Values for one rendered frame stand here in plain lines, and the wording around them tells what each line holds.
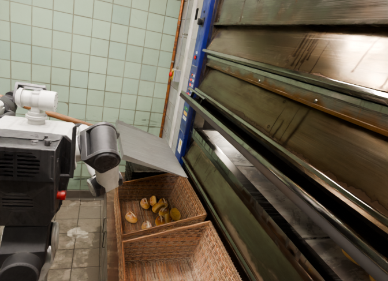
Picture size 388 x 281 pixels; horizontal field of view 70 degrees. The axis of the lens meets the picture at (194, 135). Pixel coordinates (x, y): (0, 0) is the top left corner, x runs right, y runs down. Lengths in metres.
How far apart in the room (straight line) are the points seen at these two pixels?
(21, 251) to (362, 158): 1.05
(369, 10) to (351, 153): 0.40
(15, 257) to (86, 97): 1.94
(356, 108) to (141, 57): 2.18
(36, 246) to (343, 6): 1.23
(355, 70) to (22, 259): 1.12
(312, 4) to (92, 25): 1.99
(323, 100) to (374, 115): 0.19
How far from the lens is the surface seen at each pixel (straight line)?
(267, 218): 1.19
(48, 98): 1.01
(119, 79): 2.78
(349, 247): 0.71
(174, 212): 1.92
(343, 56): 0.97
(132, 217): 1.91
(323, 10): 1.11
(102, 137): 0.99
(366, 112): 0.87
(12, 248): 1.10
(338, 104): 0.94
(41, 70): 2.81
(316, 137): 0.99
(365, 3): 0.99
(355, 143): 0.90
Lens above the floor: 1.75
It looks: 18 degrees down
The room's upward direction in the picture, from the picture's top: 12 degrees clockwise
